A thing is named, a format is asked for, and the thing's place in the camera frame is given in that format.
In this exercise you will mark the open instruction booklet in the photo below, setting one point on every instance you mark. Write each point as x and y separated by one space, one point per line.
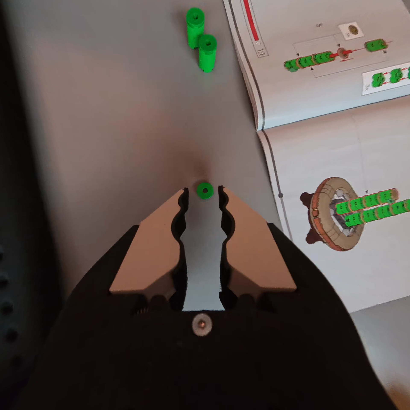
320 144

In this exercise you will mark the grey desk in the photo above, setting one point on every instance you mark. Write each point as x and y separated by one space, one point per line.
128 112

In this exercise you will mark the green round brick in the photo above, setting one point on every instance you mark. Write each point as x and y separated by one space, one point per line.
206 59
193 35

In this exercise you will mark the small green round plate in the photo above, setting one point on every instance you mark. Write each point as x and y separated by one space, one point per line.
201 193

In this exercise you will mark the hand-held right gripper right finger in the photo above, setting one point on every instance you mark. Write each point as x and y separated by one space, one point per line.
256 256

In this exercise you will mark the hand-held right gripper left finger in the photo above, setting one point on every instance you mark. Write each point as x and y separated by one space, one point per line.
150 256

